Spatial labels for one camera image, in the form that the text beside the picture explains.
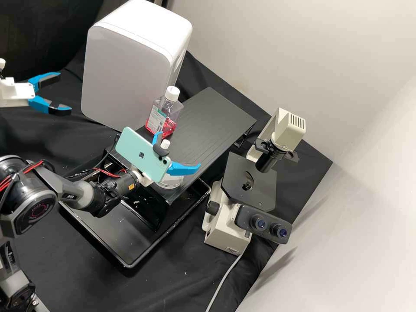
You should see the black tray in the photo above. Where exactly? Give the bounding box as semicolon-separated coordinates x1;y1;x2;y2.
58;177;212;269

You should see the grey cable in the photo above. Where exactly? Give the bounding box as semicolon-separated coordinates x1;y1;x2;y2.
204;251;245;312

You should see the red liquid bottle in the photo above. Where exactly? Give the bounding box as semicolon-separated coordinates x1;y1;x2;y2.
145;85;184;139

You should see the petri dish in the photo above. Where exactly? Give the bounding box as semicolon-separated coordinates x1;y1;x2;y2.
155;170;185;192

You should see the black platform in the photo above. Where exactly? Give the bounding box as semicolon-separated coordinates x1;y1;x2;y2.
106;87;258;232

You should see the right wrist camera phone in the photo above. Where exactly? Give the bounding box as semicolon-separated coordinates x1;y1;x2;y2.
115;126;173;185

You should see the cream microscope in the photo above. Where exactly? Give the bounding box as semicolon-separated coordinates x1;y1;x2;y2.
201;107;307;256

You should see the white box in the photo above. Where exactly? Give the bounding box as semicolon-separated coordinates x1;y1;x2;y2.
80;0;193;133

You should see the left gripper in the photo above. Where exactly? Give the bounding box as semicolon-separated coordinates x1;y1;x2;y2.
0;71;73;116

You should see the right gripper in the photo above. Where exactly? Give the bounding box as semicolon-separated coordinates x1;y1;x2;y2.
130;130;202;188

